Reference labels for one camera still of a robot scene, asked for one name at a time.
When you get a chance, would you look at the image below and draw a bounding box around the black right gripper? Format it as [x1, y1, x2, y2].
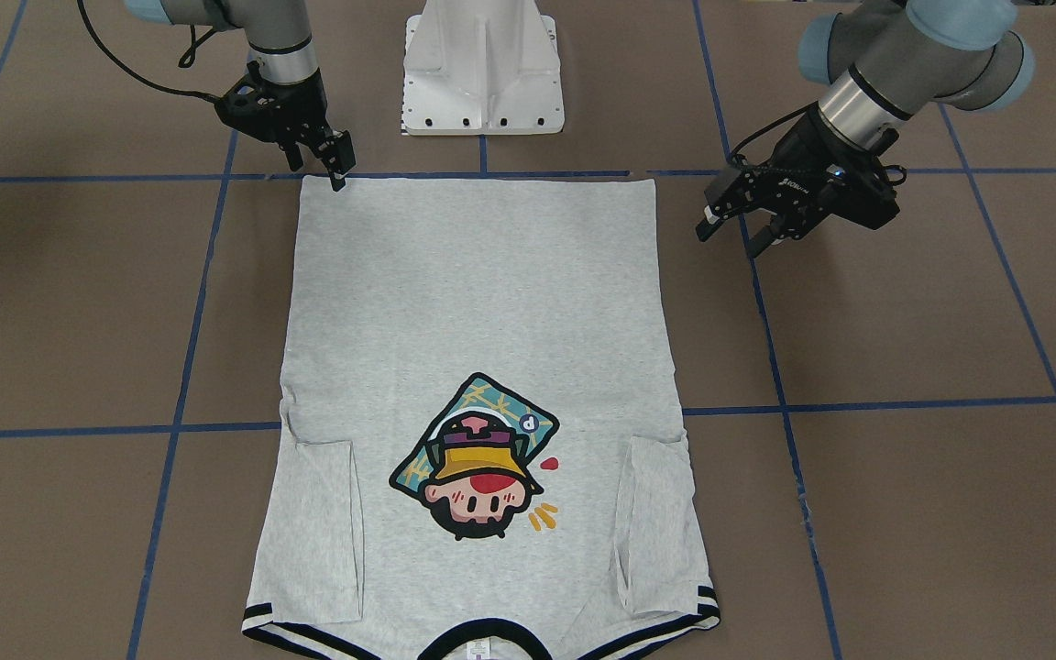
[214, 64, 356, 192]

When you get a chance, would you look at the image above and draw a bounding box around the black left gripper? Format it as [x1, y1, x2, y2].
[695, 102, 904, 259]

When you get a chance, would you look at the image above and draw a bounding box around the grey cartoon print t-shirt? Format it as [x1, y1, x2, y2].
[242, 176, 721, 659]

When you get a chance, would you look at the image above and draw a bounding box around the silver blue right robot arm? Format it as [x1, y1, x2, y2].
[125, 1, 356, 192]

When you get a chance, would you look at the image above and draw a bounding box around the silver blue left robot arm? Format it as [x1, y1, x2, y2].
[696, 1, 1038, 259]

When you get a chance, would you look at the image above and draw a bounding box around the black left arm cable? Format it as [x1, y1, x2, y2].
[728, 105, 822, 175]

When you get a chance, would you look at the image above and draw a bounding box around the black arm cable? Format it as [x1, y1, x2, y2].
[77, 0, 254, 102]
[728, 105, 822, 175]

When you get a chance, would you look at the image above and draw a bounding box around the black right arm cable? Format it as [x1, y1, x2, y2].
[77, 0, 254, 102]

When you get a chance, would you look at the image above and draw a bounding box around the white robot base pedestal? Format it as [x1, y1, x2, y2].
[400, 1, 566, 137]

